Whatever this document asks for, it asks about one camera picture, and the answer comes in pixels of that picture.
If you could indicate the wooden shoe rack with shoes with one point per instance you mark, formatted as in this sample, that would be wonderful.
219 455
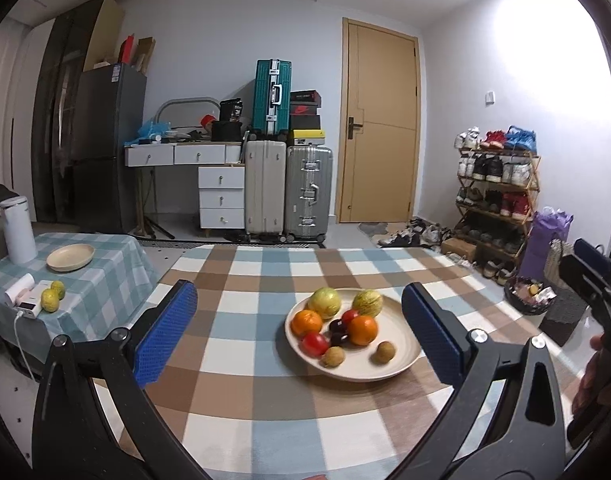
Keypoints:
495 195

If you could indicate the blue plastic bag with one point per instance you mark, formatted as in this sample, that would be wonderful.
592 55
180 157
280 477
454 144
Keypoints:
153 131

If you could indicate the red apple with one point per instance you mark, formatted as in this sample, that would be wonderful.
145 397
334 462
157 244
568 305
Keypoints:
350 316

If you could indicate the large cream plate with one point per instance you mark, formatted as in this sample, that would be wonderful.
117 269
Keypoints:
400 340

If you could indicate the black box on desk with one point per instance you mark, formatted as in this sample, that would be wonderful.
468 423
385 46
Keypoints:
226 131

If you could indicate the large red tomato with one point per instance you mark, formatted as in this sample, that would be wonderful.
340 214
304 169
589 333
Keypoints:
315 344

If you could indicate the small orange mandarin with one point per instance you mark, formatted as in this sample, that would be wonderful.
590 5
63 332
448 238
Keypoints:
307 323

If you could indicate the white wardrobe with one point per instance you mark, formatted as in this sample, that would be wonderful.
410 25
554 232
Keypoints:
20 110

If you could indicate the woven straw bag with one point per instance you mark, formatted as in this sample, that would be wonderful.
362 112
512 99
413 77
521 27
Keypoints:
559 262

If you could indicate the cardboard box on floor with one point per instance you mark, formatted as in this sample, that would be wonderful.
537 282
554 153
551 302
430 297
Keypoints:
458 250

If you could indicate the yellow shoe box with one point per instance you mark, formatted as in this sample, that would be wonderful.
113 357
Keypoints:
308 137

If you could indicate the small cream plate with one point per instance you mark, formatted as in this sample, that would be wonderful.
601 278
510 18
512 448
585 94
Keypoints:
70 257

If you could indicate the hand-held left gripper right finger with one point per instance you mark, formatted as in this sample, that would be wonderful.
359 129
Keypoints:
430 332

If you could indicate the beige suitcase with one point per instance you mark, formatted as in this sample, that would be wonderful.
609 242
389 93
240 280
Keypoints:
265 187

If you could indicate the dark tall cabinet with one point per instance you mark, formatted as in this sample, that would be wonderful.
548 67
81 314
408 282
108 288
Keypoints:
60 110

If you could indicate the white thermos bottle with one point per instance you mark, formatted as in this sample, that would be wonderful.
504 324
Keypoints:
18 232

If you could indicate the green-yellow melon-like fruit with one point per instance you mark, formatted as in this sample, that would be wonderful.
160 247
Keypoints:
368 302

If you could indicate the wooden door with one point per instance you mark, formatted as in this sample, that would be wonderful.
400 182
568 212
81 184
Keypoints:
380 125

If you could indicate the teal suitcase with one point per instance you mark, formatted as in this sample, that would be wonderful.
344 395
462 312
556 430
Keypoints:
271 97

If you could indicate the stack of shoe boxes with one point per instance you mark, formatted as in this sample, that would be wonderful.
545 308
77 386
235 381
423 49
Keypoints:
304 110

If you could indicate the purple bag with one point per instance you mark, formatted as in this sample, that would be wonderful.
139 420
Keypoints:
548 240

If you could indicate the green-yellow lime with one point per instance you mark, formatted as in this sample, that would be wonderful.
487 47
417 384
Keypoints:
49 300
58 289

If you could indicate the white desk with drawers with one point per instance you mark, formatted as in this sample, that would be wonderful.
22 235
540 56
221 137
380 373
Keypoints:
215 190

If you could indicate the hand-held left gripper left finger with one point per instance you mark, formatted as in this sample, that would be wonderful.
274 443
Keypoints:
165 330

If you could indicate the dark purple plum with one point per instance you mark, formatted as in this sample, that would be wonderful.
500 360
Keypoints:
337 326
339 339

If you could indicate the person's right hand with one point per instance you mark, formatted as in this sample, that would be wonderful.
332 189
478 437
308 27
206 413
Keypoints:
598 385

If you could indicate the teal checked tablecloth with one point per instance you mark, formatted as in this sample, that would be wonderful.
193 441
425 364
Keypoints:
100 290

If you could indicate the brown and blue checked tablecloth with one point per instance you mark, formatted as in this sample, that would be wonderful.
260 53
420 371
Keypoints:
265 410

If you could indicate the grey refrigerator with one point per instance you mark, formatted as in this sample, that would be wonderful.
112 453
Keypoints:
108 150

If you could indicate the grey door mat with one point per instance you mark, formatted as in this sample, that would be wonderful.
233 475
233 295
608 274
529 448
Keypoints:
373 228

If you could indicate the black and white striped rug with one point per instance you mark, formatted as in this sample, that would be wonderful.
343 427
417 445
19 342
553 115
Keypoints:
235 242

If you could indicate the black foil bag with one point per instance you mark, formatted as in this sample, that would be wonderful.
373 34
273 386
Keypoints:
231 110

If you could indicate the brown round fruit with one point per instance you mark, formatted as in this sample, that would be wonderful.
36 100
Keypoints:
333 357
383 352

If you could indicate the metal chair frame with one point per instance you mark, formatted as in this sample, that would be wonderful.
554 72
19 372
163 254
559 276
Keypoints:
185 107

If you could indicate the silver suitcase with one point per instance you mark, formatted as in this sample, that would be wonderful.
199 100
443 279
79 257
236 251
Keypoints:
309 192

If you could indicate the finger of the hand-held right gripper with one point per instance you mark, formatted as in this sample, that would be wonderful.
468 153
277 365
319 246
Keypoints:
578 275
588 250

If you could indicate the white wall switch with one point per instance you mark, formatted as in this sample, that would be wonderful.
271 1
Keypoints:
490 96

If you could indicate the large orange mandarin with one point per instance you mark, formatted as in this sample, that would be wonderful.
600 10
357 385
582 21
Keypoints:
363 330

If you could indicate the dark round basket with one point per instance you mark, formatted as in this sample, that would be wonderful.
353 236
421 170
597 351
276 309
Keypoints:
528 297

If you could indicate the cardboard boxes on cabinet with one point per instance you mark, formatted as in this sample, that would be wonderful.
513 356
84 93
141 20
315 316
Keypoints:
120 50

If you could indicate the pile of shoes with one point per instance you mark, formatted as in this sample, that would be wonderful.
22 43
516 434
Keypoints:
415 234

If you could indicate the white handheld device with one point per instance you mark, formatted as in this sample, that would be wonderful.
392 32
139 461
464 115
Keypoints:
28 297

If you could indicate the red item on desk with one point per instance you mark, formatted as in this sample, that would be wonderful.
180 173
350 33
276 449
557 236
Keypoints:
208 120

